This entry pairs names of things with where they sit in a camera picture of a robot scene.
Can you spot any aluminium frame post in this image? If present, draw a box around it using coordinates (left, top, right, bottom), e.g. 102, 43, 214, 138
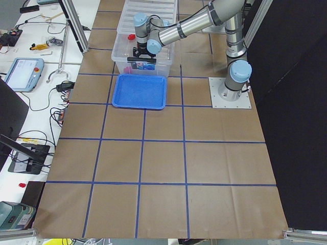
58, 0, 89, 54

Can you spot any red block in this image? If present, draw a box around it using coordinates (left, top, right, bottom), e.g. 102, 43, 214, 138
127, 34, 136, 41

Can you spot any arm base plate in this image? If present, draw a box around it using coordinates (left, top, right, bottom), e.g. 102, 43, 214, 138
208, 77, 252, 109

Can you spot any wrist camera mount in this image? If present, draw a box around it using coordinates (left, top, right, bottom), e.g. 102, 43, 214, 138
133, 47, 141, 57

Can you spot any teach pendant tablet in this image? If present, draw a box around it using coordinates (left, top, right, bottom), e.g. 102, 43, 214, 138
5, 58, 44, 92

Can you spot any blue plastic tray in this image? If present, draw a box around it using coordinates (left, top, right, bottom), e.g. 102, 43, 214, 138
112, 74, 167, 110

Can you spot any robot arm with cable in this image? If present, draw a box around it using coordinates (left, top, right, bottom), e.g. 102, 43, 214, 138
133, 1, 252, 91

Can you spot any clear plastic storage box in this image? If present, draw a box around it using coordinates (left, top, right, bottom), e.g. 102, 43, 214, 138
111, 34, 174, 77

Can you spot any clear plastic box lid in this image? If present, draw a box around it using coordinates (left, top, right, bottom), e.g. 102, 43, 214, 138
117, 0, 178, 35

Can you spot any red block box corner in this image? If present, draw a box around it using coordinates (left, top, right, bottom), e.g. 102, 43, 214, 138
123, 66, 131, 74

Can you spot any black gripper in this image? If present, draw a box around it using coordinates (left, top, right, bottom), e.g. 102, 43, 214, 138
136, 42, 153, 58

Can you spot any black box latch handle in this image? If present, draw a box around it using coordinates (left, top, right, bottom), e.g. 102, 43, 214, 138
127, 57, 156, 64

